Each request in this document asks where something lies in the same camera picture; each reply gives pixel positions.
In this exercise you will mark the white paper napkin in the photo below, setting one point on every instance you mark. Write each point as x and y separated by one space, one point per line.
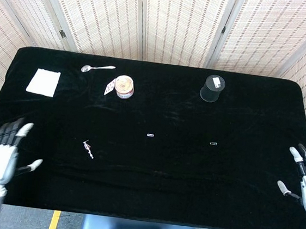
43 82

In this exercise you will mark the small metal paper clip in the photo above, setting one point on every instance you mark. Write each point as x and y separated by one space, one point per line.
150 134
213 144

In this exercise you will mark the white plastic spoon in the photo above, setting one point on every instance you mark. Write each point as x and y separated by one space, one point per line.
86 68

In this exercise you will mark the black mesh pen holder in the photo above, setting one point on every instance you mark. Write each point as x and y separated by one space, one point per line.
211 90

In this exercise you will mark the jar with orange label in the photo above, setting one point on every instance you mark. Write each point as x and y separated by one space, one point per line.
124 87

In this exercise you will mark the playing card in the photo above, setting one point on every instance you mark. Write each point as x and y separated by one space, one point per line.
109 87

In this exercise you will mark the dark screen hinge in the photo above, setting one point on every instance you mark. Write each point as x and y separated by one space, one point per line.
223 29

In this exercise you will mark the yellow floor tape strip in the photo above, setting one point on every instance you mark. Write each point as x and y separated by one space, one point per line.
54 223

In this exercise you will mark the black velvet tablecloth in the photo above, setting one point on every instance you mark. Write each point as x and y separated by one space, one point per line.
164 162

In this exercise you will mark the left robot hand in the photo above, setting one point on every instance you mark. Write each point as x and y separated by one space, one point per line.
0 162

